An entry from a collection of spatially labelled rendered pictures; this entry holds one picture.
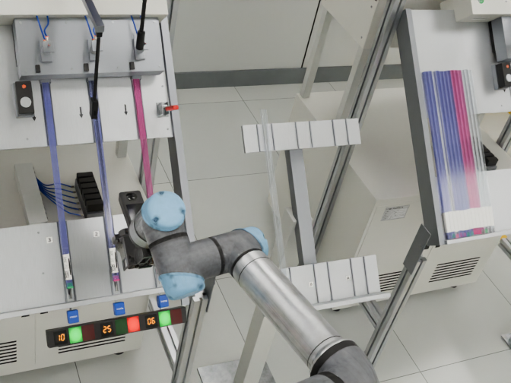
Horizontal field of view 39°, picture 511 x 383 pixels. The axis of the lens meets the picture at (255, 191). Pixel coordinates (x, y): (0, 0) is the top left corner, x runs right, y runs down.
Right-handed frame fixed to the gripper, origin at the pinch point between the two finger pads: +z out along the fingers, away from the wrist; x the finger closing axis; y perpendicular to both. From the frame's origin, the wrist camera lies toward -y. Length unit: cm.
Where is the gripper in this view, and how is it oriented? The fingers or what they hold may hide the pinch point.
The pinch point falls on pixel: (125, 246)
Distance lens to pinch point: 164.8
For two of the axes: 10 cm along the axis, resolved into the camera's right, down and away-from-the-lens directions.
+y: 2.2, 9.4, -2.6
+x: 9.1, -1.0, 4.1
